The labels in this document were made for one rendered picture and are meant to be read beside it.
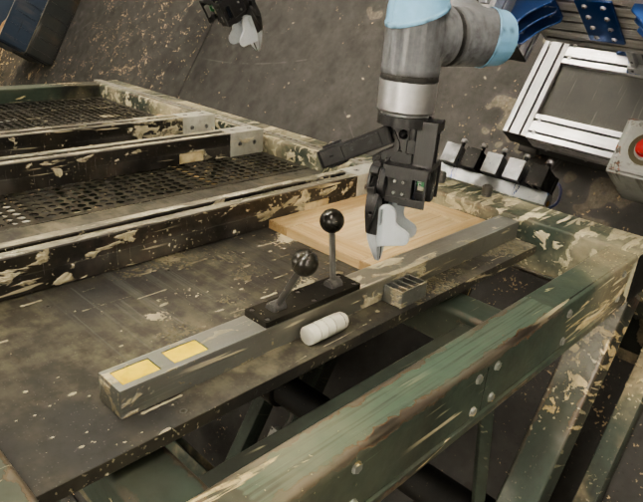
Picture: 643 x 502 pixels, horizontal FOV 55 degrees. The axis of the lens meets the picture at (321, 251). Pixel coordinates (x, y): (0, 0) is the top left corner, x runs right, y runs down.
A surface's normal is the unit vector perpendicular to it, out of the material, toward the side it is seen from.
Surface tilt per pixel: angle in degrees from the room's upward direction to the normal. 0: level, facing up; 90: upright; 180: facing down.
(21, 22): 90
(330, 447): 59
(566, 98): 0
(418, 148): 36
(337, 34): 0
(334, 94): 0
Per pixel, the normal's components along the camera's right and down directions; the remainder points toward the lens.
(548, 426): -0.56, -0.26
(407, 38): -0.37, 0.34
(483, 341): 0.07, -0.91
